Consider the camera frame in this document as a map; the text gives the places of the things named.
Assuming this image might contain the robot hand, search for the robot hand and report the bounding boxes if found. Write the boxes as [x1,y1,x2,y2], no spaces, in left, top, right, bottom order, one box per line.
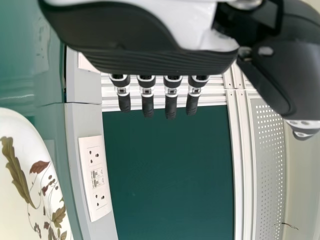
[37,0,320,141]

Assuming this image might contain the white socket strip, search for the white socket strip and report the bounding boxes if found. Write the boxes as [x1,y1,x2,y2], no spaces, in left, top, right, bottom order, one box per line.
[77,51,101,72]
[78,134,113,223]

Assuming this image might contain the aluminium workbench frame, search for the aluminium workbench frame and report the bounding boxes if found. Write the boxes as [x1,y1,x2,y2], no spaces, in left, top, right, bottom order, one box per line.
[99,63,253,240]

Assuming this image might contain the white plate brown leaf pattern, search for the white plate brown leaf pattern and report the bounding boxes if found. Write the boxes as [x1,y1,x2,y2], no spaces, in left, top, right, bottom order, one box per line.
[0,106,76,240]

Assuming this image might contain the grey cable trunking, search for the grey cable trunking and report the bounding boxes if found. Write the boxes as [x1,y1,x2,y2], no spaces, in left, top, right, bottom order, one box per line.
[63,101,120,240]
[65,46,103,105]

